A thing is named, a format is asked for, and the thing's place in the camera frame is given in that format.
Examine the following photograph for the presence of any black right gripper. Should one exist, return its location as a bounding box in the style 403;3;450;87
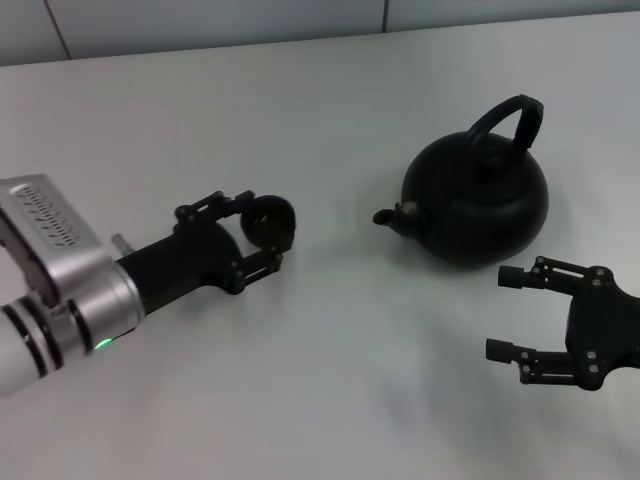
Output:
485;255;640;392

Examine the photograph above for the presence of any black round teapot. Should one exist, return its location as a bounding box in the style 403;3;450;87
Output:
372;93;551;272

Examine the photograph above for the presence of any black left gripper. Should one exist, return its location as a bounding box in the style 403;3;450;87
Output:
114;189;285;311

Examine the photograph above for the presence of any small black teacup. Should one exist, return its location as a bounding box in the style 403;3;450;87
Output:
239;194;297;251

